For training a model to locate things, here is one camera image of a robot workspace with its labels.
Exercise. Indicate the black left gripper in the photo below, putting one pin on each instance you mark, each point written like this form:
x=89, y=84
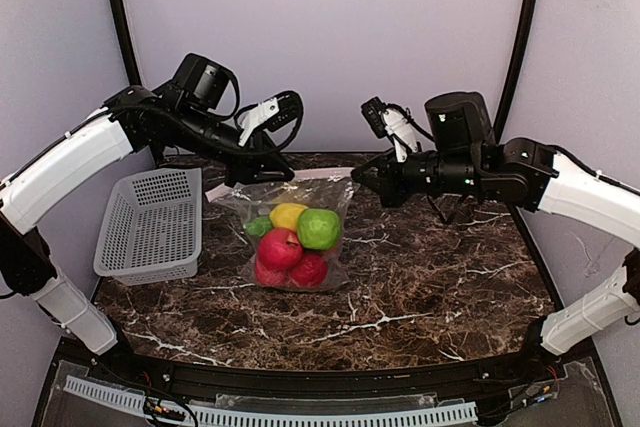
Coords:
x=245, y=167

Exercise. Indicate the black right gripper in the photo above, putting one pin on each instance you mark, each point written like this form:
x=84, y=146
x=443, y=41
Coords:
x=396, y=183

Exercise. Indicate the yellow toy lemon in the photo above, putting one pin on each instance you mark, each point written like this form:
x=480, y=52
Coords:
x=286, y=215

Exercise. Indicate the green toy cucumber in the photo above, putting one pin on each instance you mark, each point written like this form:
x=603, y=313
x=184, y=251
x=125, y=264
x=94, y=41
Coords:
x=258, y=227

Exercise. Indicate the clear zip top bag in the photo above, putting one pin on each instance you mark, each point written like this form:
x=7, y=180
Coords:
x=319, y=188

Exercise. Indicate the red toy tomato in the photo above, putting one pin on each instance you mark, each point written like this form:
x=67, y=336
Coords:
x=280, y=249

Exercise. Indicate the red toy fruit front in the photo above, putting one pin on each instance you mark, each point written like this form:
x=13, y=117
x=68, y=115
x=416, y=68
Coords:
x=310, y=272

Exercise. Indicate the red toy apple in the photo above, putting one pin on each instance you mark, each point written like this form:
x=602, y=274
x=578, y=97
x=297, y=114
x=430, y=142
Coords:
x=270, y=278

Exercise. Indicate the white plastic basket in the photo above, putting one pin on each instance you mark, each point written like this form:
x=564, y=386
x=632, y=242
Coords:
x=152, y=228

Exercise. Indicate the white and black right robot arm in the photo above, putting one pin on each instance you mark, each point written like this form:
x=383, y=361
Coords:
x=468, y=161

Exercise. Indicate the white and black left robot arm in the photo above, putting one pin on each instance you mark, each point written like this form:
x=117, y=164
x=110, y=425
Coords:
x=179, y=113

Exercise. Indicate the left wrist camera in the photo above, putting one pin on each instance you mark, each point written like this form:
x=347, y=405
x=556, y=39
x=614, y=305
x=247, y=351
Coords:
x=271, y=114

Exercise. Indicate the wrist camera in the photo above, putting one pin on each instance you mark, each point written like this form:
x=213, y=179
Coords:
x=271, y=114
x=395, y=123

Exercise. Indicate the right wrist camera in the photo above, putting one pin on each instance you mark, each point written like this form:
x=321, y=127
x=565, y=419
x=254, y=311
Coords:
x=395, y=123

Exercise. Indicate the black front rail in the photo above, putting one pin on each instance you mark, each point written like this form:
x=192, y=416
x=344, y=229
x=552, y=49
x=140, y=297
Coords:
x=483, y=380

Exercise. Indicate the black left frame post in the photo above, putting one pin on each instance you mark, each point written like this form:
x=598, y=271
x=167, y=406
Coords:
x=125, y=41

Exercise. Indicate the black frame post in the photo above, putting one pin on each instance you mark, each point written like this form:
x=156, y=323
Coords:
x=516, y=61
x=125, y=41

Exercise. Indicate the black right frame post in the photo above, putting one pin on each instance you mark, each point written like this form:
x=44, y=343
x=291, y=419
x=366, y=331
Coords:
x=516, y=61

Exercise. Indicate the white slotted cable duct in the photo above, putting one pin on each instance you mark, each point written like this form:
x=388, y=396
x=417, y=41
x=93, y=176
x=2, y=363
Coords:
x=135, y=403

